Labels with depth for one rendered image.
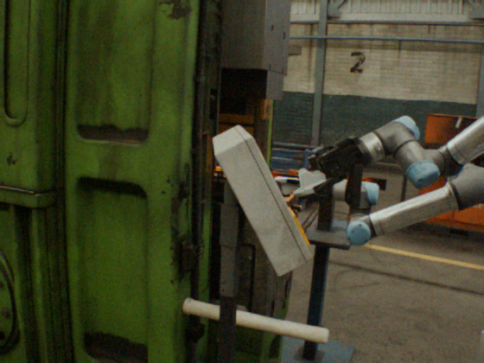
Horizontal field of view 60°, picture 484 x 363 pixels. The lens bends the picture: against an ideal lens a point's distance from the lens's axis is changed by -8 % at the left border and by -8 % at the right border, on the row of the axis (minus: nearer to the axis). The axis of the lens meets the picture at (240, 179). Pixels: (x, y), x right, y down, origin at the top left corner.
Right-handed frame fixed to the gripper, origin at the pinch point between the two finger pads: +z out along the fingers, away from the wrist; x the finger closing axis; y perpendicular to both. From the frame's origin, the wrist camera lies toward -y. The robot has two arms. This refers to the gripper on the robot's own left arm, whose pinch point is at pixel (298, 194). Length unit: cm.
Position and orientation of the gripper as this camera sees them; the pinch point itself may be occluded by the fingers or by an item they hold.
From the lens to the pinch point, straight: 115.8
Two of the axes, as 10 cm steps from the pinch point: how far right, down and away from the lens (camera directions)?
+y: -4.5, -8.7, -2.0
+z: -8.9, 4.6, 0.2
